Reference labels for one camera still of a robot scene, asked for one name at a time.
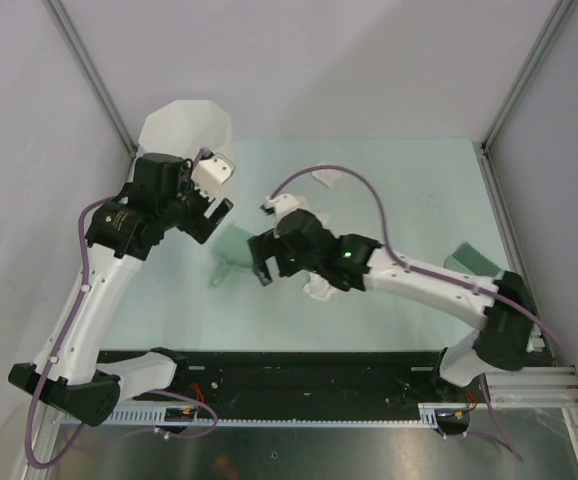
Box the right aluminium side rail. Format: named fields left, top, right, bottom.
left=473, top=142, right=578, bottom=409

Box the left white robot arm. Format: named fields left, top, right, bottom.
left=8, top=149, right=235, bottom=427

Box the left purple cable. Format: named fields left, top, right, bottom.
left=24, top=147, right=220, bottom=469

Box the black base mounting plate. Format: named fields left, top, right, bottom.
left=71, top=351, right=553, bottom=424

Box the large bottom paper scrap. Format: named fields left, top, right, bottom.
left=303, top=273, right=338, bottom=301

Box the white faceted waste bin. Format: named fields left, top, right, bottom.
left=135, top=100, right=234, bottom=162

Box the crumpled paper scrap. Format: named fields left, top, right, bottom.
left=310, top=169, right=342, bottom=188
left=316, top=213, right=330, bottom=226

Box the green plastic dustpan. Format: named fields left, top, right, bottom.
left=210, top=224, right=253, bottom=287

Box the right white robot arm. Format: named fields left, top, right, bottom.
left=248, top=209, right=534, bottom=401

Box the right aluminium frame post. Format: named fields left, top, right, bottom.
left=480, top=0, right=578, bottom=153

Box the top crumpled paper scrap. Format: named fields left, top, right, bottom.
left=310, top=169, right=342, bottom=188

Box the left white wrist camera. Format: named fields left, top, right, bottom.
left=190, top=148, right=235, bottom=197

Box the left aluminium frame post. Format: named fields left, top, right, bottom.
left=41, top=0, right=137, bottom=157

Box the green hand brush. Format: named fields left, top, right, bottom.
left=444, top=242, right=503, bottom=277

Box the aluminium frame post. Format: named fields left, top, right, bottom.
left=41, top=0, right=137, bottom=157
left=480, top=0, right=578, bottom=153

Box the grey slotted cable duct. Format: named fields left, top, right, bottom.
left=56, top=402, right=475, bottom=432

